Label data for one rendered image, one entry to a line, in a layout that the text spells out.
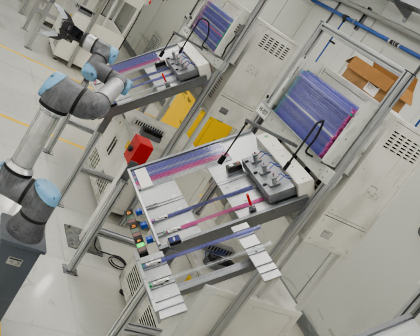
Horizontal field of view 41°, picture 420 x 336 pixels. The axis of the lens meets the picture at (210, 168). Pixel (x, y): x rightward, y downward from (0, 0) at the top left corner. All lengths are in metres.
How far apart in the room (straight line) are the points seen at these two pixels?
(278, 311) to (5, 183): 1.50
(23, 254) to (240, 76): 2.06
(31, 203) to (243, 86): 2.03
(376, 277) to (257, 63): 1.68
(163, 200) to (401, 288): 1.88
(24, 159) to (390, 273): 2.65
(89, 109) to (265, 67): 1.98
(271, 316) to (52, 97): 1.58
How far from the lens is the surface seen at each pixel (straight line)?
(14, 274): 2.43
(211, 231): 2.48
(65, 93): 2.14
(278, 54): 3.92
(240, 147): 3.00
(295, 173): 2.62
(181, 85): 3.72
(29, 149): 2.24
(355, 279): 4.23
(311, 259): 4.57
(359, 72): 3.14
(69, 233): 3.67
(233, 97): 3.89
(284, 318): 3.05
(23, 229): 2.32
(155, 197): 2.77
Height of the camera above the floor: 1.78
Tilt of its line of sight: 16 degrees down
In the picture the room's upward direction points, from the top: 34 degrees clockwise
